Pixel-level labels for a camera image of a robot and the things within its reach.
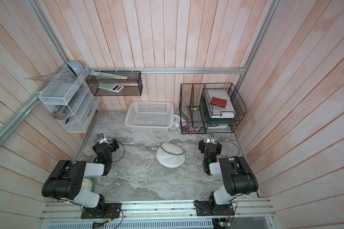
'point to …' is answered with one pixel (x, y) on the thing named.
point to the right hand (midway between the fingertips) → (210, 139)
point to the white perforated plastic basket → (150, 116)
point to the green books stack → (219, 122)
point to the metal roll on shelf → (59, 115)
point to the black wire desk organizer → (192, 94)
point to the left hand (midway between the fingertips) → (107, 140)
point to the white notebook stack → (215, 111)
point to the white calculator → (116, 88)
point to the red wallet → (218, 102)
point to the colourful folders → (185, 114)
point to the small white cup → (176, 122)
